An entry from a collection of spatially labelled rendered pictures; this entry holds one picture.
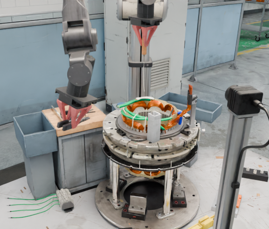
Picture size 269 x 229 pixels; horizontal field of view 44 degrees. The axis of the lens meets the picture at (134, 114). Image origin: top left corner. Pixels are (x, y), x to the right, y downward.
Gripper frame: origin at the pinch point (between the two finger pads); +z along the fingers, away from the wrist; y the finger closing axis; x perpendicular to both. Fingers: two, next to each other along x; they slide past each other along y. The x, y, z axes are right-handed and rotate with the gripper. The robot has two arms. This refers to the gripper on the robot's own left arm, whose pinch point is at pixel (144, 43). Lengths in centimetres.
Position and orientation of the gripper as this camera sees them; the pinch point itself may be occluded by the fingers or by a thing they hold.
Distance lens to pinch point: 119.9
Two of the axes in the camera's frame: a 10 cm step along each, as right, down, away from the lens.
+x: 6.5, -3.2, 6.9
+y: 7.6, 3.0, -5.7
